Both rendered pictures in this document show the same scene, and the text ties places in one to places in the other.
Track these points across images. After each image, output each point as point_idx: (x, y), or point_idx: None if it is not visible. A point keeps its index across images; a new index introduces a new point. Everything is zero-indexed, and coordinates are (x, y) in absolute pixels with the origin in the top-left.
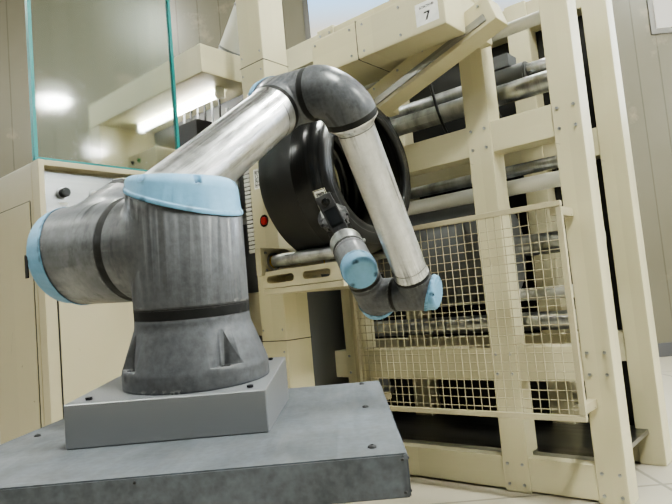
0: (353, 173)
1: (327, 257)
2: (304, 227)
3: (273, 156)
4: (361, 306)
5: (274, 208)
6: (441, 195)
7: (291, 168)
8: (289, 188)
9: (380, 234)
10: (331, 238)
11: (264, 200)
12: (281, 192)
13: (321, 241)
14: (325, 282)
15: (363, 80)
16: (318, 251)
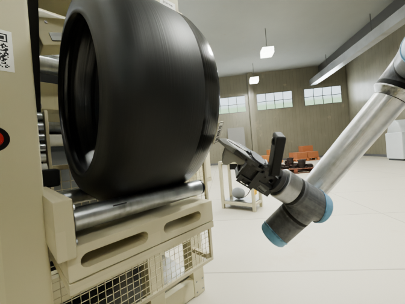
0: (379, 130)
1: (183, 198)
2: (182, 163)
3: (176, 49)
4: (291, 239)
5: (162, 130)
6: None
7: (207, 83)
8: (199, 108)
9: (342, 176)
10: (291, 180)
11: (144, 111)
12: (185, 110)
13: (177, 180)
14: (194, 228)
15: (51, 3)
16: (175, 192)
